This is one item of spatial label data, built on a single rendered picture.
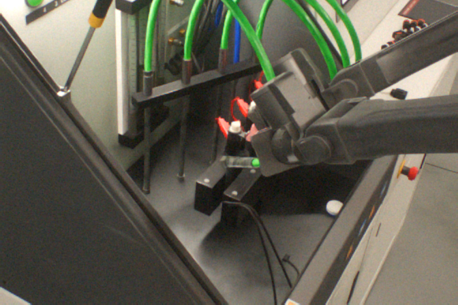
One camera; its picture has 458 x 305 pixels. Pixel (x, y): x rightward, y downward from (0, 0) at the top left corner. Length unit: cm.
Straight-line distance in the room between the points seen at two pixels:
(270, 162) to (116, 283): 34
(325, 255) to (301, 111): 47
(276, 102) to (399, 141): 19
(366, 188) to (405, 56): 43
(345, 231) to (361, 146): 56
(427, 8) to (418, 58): 102
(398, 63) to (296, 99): 26
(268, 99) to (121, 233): 33
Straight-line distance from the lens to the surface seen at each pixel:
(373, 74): 110
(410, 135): 77
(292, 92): 89
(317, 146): 84
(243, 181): 137
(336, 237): 134
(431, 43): 110
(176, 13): 154
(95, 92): 137
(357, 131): 80
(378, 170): 151
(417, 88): 175
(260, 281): 139
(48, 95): 100
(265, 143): 100
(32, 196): 116
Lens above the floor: 190
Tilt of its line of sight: 38 degrees down
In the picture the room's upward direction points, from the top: 6 degrees clockwise
